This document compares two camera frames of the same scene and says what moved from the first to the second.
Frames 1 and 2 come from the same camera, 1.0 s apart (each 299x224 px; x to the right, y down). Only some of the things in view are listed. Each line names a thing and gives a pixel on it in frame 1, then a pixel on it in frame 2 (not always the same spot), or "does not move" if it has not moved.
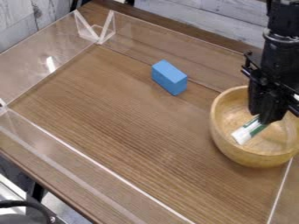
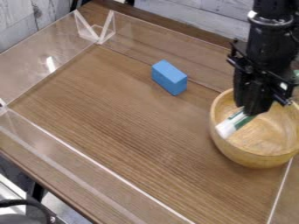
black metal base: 35,215 does not move
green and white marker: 251,128 to 232,123
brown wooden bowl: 267,148 does not move
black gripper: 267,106 to 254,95
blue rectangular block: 168,78 does not move
